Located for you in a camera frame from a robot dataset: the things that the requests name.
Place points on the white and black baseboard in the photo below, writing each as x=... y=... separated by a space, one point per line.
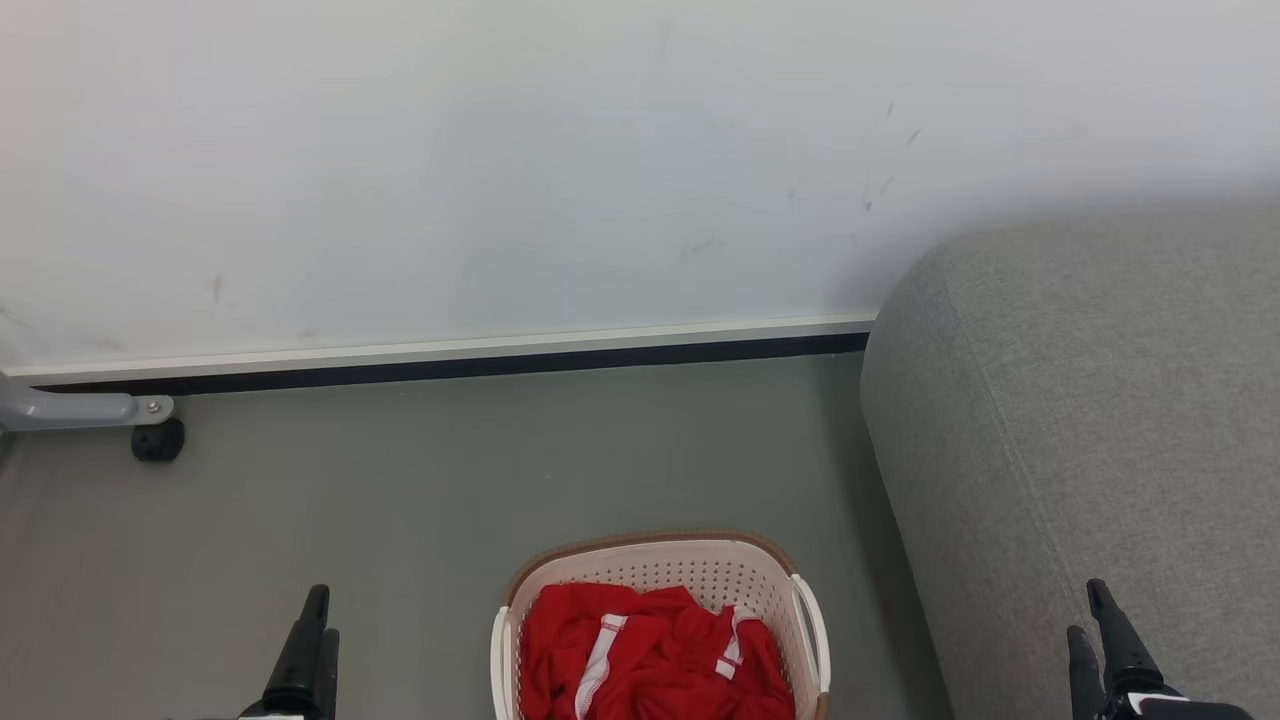
x=450 y=355

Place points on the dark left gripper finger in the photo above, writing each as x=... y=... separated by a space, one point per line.
x=330 y=680
x=300 y=650

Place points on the grey fabric sofa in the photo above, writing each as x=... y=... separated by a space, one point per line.
x=1080 y=420

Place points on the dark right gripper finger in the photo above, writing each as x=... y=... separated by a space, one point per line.
x=1085 y=680
x=1120 y=650

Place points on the grey metal stand leg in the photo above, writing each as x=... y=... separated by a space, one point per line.
x=70 y=410

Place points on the cream laundry basket brown rim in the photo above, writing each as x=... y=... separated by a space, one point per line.
x=700 y=570

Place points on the red garment with white stripes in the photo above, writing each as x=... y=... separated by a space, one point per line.
x=660 y=660

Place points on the black caster wheel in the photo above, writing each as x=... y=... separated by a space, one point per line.
x=158 y=442

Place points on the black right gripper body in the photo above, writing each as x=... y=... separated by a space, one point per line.
x=1170 y=708

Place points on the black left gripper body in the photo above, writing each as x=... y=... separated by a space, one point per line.
x=275 y=712

